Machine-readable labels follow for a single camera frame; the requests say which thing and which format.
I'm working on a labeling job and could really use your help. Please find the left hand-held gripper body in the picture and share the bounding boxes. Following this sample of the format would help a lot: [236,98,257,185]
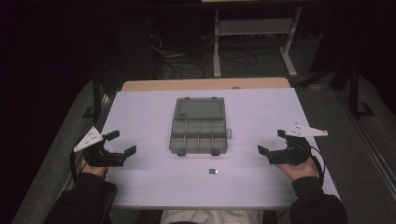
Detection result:
[73,125,126,168]

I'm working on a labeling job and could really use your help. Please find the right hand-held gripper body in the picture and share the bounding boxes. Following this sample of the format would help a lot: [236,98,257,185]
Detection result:
[267,123,329,167]

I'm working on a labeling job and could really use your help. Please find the person's left hand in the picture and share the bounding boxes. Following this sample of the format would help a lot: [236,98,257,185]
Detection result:
[80,159,109,178]

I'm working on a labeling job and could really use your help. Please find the person's right hand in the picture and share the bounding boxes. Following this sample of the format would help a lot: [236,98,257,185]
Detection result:
[276,156,319,182]

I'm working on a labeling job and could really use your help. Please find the black metal stand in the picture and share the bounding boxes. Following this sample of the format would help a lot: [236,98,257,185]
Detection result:
[81,67,109,123]
[347,61,375,120]

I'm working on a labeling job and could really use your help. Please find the grey transparent compartment box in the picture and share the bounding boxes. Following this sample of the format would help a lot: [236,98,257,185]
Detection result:
[168,96,233,157]

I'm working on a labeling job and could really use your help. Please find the person's light trousers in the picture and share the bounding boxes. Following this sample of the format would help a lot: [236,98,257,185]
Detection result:
[160,209,264,224]

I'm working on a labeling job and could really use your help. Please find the wooden table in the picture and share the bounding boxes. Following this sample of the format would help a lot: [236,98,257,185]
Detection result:
[120,77,291,92]

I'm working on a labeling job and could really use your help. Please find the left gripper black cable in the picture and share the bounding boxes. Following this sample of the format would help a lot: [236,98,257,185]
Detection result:
[69,139,89,184]

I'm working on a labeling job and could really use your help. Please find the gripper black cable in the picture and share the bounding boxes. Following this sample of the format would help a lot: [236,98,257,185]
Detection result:
[69,139,89,184]
[307,144,327,189]

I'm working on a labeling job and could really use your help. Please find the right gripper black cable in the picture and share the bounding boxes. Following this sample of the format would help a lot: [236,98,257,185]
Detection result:
[307,144,327,189]

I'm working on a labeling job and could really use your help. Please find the black floor cables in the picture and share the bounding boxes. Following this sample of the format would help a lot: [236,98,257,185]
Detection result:
[148,33,207,80]

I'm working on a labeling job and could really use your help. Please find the white metal table frame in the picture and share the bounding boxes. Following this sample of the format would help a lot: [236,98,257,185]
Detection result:
[212,6,304,78]

